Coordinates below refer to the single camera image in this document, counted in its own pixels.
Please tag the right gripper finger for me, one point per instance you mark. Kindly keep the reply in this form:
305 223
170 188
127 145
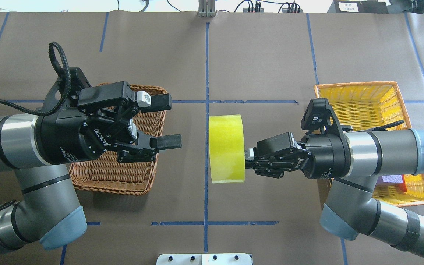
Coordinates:
251 153
249 164

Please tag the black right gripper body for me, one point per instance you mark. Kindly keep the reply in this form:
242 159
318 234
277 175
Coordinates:
324 156

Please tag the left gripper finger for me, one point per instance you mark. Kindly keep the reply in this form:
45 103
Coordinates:
153 103
166 142

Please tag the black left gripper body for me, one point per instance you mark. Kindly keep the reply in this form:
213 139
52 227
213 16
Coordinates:
64 140

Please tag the yellow tape roll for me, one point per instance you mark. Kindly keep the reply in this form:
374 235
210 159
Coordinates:
226 149

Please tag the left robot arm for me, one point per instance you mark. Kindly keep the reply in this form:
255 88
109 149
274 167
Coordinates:
50 212

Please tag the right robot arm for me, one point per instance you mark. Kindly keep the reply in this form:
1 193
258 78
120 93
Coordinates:
355 162

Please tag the brown wicker basket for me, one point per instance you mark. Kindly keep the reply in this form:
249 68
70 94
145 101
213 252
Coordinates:
107 175

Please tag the yellow woven basket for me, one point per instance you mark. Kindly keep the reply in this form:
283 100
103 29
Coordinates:
364 105

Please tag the purple foam block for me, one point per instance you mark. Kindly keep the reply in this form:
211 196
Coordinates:
390 180

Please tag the toy carrot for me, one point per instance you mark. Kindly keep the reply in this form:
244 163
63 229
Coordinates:
402 187

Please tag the black box with label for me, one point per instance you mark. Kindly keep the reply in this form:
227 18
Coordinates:
358 6

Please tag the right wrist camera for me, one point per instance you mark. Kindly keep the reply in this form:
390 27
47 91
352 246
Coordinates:
320 115

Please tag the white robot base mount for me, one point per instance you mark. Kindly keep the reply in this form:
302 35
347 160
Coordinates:
206 259

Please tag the aluminium frame post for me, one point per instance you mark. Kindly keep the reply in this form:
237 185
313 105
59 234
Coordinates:
206 8

